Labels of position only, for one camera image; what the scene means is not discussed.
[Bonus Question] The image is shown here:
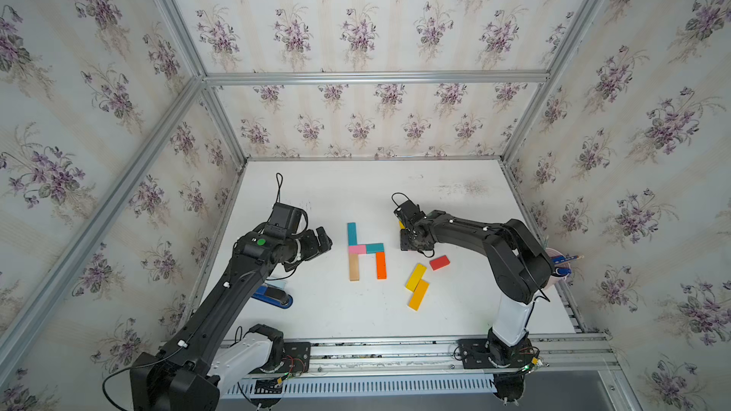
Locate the red block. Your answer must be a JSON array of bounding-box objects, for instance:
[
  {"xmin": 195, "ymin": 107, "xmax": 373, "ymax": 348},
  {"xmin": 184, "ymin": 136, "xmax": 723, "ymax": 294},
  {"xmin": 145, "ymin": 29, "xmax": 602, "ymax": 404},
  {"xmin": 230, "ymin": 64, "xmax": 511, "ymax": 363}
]
[{"xmin": 429, "ymin": 255, "xmax": 450, "ymax": 271}]

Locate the yellow block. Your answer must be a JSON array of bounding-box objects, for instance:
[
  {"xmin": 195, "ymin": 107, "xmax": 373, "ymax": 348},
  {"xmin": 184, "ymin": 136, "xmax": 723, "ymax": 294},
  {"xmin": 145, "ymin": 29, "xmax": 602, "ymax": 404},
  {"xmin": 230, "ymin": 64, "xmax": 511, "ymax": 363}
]
[{"xmin": 405, "ymin": 264, "xmax": 426, "ymax": 292}]

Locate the long teal block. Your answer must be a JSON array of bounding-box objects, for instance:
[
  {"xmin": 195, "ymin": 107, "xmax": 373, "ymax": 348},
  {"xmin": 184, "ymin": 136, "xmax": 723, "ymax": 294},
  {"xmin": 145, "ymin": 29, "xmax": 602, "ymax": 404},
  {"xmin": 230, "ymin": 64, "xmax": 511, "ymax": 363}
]
[{"xmin": 346, "ymin": 223, "xmax": 359, "ymax": 247}]

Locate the natural wood block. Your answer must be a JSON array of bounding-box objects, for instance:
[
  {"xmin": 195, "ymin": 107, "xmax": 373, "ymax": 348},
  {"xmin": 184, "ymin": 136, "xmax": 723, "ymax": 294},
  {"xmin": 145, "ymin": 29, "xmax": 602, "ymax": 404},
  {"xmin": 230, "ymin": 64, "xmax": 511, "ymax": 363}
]
[{"xmin": 348, "ymin": 254, "xmax": 360, "ymax": 282}]

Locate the pink block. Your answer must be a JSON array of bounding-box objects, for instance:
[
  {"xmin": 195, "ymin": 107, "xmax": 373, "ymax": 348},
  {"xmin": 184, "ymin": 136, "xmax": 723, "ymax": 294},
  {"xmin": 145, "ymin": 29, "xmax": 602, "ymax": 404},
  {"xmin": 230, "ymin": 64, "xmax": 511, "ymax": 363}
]
[{"xmin": 348, "ymin": 245, "xmax": 367, "ymax": 255}]

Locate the short teal block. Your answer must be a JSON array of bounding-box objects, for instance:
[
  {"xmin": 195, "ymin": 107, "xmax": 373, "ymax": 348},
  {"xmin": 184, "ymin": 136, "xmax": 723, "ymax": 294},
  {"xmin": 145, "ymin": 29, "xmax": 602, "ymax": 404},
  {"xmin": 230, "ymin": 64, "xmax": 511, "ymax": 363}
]
[{"xmin": 365, "ymin": 243, "xmax": 385, "ymax": 254}]

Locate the amber orange block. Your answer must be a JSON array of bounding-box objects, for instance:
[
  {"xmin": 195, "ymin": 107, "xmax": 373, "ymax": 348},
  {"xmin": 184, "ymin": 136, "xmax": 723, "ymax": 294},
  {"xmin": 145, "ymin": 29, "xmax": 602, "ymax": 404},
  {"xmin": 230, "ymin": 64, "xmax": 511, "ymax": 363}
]
[{"xmin": 407, "ymin": 280, "xmax": 430, "ymax": 311}]

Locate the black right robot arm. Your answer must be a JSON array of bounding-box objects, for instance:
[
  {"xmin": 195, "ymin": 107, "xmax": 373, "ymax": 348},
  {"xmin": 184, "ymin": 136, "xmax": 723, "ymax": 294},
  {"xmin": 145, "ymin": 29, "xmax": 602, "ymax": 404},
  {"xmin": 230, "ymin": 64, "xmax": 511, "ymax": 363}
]
[{"xmin": 394, "ymin": 200, "xmax": 555, "ymax": 368}]

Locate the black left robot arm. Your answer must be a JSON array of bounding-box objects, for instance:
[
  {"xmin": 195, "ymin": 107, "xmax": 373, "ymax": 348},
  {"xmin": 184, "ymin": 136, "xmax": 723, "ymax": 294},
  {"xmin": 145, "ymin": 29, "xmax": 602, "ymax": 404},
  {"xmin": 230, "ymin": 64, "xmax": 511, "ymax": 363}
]
[{"xmin": 129, "ymin": 203, "xmax": 332, "ymax": 410}]

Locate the blue stapler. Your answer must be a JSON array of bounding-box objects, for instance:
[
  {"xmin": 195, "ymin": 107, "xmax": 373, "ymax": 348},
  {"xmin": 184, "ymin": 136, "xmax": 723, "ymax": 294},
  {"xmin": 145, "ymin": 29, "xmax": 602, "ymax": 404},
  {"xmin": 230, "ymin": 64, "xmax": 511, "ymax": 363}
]
[{"xmin": 251, "ymin": 285, "xmax": 293, "ymax": 309}]

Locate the pink pen cup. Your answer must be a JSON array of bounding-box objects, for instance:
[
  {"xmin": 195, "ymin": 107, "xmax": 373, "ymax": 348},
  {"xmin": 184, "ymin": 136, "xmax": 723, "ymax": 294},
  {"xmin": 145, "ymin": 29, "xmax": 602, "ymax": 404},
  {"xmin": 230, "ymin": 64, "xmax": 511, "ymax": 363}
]
[{"xmin": 544, "ymin": 247, "xmax": 584, "ymax": 289}]

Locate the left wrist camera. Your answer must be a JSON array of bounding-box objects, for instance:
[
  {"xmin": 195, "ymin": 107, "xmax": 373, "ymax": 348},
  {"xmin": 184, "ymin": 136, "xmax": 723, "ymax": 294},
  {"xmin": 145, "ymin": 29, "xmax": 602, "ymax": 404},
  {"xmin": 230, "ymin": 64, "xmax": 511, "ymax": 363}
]
[{"xmin": 267, "ymin": 202, "xmax": 308, "ymax": 239}]

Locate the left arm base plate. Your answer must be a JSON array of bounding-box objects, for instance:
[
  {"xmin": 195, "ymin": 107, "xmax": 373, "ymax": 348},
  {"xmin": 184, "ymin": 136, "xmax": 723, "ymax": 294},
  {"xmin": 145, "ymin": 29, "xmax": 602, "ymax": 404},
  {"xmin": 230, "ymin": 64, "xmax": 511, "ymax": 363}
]
[{"xmin": 251, "ymin": 342, "xmax": 312, "ymax": 376}]

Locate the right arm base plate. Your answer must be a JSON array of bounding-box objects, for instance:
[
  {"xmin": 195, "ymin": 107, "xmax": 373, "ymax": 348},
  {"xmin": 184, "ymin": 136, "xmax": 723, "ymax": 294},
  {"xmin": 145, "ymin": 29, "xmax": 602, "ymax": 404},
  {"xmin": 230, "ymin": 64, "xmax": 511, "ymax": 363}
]
[{"xmin": 453, "ymin": 337, "xmax": 540, "ymax": 371}]

